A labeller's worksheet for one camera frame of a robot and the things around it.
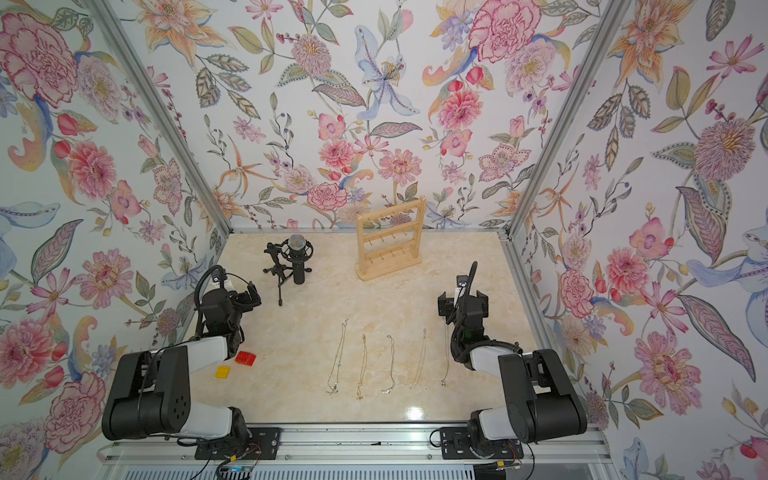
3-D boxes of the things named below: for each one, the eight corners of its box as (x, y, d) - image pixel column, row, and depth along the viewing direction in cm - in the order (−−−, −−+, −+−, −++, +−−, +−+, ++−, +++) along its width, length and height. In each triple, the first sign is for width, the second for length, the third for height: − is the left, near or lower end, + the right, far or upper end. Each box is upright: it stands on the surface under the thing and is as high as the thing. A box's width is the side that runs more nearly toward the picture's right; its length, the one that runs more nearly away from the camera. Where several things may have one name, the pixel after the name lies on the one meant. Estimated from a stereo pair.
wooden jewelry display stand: (361, 279, 109) (356, 228, 89) (364, 225, 127) (361, 172, 107) (420, 279, 109) (428, 228, 89) (415, 225, 127) (421, 172, 107)
